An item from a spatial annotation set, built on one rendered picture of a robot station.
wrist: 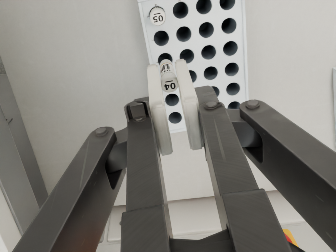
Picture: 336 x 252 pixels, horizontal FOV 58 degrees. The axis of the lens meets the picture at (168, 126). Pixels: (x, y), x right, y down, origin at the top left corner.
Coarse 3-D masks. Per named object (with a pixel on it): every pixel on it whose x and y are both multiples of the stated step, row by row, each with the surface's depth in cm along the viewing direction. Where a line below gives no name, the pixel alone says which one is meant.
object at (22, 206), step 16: (0, 112) 22; (0, 128) 22; (0, 144) 22; (0, 160) 22; (16, 160) 24; (0, 176) 22; (16, 176) 24; (0, 192) 22; (16, 192) 24; (32, 192) 26; (0, 208) 22; (16, 208) 23; (32, 208) 26; (0, 224) 22; (16, 224) 24; (0, 240) 22; (16, 240) 24
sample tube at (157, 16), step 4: (152, 8) 25; (156, 8) 23; (160, 8) 24; (152, 12) 23; (156, 12) 23; (160, 12) 23; (164, 12) 23; (152, 16) 23; (156, 16) 23; (160, 16) 23; (164, 16) 23; (152, 20) 23; (156, 20) 23; (160, 20) 23; (164, 20) 23; (156, 24) 23; (160, 24) 23
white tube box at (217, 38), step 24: (144, 0) 23; (168, 0) 24; (192, 0) 24; (216, 0) 24; (240, 0) 24; (144, 24) 24; (168, 24) 25; (192, 24) 25; (216, 24) 25; (240, 24) 25; (168, 48) 26; (192, 48) 26; (216, 48) 26; (240, 48) 26; (192, 72) 29; (216, 72) 28; (240, 72) 27; (168, 96) 30; (240, 96) 28; (168, 120) 29
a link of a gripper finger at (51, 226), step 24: (96, 144) 13; (72, 168) 12; (96, 168) 12; (72, 192) 11; (96, 192) 12; (48, 216) 10; (72, 216) 10; (96, 216) 11; (24, 240) 9; (48, 240) 9; (72, 240) 10; (96, 240) 11
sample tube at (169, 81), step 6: (168, 60) 25; (162, 66) 23; (168, 66) 23; (162, 72) 22; (168, 72) 22; (174, 72) 23; (162, 78) 21; (168, 78) 21; (174, 78) 21; (162, 84) 21; (168, 84) 21; (174, 84) 21; (168, 90) 21; (174, 90) 21
